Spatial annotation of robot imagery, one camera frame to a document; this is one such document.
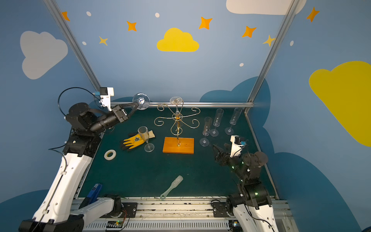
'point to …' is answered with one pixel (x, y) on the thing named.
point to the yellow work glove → (135, 140)
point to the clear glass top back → (176, 100)
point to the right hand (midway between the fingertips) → (222, 144)
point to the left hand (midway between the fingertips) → (137, 102)
